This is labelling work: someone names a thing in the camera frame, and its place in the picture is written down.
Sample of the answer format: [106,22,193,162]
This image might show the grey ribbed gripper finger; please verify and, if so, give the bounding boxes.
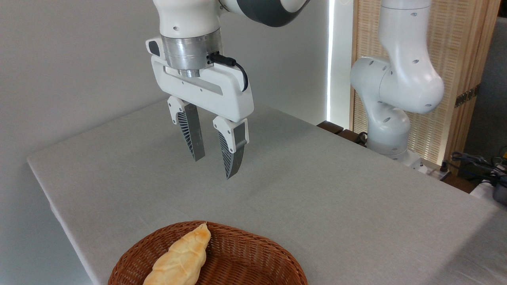
[213,116,249,180]
[167,96,206,162]

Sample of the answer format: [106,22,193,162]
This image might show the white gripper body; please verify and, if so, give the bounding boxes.
[145,36,254,122]

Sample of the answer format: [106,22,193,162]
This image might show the golden leaf-shaped bread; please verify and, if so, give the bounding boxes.
[143,222,212,285]

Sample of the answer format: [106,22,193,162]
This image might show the dark wooden furniture edge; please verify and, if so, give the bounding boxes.
[317,121,369,147]

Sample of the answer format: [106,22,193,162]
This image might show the grey tablecloth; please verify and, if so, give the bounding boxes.
[27,99,507,285]

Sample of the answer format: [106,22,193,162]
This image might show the brown wicker basket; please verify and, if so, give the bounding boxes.
[108,220,308,285]

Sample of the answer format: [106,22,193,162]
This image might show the white vertical light strip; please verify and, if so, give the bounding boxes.
[327,0,335,123]

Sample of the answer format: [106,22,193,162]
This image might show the black screen hinge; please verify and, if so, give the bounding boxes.
[455,85,480,108]

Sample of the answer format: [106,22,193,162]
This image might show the wooden slatted screen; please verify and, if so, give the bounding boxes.
[351,0,501,167]

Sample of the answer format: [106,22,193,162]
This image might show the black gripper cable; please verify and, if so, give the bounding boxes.
[207,51,249,92]

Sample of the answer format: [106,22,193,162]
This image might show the black cable bundle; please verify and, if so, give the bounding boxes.
[442,152,507,186]

